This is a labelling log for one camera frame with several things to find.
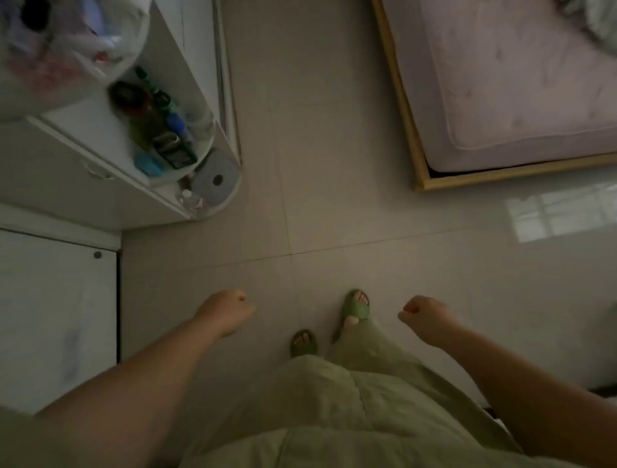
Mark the person's right hand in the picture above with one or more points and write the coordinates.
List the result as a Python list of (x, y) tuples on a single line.
[(426, 320)]

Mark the person's left hand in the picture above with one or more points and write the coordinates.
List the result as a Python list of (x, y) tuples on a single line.
[(222, 311)]

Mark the person's right fingers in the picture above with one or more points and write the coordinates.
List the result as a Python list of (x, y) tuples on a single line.
[(409, 311)]

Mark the person's left fingers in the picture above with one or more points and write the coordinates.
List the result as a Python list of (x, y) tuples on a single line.
[(241, 301)]

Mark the person's left forearm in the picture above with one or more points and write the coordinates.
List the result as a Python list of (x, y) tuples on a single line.
[(111, 393)]

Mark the person's right forearm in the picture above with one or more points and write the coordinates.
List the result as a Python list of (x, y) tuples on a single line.
[(525, 385)]

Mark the green slipper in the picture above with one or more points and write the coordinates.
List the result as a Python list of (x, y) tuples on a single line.
[(355, 308), (303, 343)]

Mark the light green trousers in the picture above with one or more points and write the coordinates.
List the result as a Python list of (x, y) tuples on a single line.
[(356, 410)]

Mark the clear plastic bottle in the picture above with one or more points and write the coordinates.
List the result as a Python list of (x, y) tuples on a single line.
[(192, 198)]

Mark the grey round box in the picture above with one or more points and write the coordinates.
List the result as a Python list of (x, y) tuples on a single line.
[(217, 179)]

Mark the light blue packet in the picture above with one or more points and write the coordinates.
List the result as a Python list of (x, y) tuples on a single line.
[(148, 164)]

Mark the black rectangular box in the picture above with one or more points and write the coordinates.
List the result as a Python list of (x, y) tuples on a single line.
[(174, 149)]

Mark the white door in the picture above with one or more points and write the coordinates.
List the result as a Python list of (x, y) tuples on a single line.
[(58, 318)]

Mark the blue capped bottle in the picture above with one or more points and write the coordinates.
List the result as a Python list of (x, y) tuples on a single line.
[(177, 126)]

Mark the white shelf cabinet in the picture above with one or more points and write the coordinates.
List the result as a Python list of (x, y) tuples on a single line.
[(144, 135)]

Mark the green bottle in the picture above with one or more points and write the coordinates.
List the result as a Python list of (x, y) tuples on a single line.
[(154, 89)]

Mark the dark red jar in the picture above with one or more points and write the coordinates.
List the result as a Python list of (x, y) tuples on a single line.
[(127, 99)]

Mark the pink mattress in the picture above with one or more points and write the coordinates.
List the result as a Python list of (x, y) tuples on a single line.
[(511, 82)]

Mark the clear plastic bag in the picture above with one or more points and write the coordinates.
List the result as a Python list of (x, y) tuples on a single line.
[(58, 48)]

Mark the grey white blanket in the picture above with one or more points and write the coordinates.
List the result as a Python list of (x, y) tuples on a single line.
[(590, 19)]

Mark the wooden bed frame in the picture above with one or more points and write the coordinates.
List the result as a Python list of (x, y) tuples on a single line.
[(414, 120)]

